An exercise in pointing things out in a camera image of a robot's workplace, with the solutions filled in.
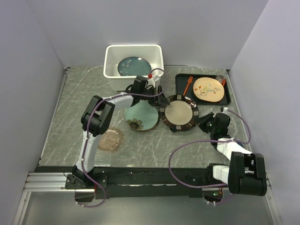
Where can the aluminium frame rail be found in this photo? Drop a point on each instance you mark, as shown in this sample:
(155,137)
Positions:
(49,182)

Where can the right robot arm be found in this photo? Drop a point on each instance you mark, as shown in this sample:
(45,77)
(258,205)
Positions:
(246,173)

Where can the black plate with colored squares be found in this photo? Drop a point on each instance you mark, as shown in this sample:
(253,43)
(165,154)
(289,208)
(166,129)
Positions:
(180,114)

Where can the pink glass dish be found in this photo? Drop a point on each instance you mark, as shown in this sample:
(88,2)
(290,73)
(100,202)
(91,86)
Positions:
(110,140)

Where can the blue patterned small plate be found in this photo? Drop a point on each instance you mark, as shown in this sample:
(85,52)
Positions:
(240,144)

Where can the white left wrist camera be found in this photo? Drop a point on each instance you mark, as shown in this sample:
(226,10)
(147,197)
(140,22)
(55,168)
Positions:
(153,80)

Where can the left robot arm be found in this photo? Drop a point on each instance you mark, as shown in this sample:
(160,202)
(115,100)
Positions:
(98,114)

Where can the white plastic bin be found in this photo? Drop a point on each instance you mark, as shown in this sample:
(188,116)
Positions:
(115,53)

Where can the clear glass cup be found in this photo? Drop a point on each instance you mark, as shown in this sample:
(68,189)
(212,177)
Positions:
(220,78)

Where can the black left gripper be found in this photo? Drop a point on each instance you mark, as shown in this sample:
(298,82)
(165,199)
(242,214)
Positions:
(163,101)

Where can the beige bird plate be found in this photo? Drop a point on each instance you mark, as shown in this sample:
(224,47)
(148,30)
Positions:
(208,89)

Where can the dark blue brown-rimmed plate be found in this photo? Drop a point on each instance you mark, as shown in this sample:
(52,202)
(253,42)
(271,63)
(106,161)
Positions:
(133,66)

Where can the orange plastic fork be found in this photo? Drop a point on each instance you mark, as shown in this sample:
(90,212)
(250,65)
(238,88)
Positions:
(188,84)

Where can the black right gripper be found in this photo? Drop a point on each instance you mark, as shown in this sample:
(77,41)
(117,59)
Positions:
(201,121)

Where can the mint green flower plate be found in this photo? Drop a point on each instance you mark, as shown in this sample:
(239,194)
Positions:
(142,116)

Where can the black tray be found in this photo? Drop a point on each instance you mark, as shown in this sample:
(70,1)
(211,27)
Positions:
(181,81)

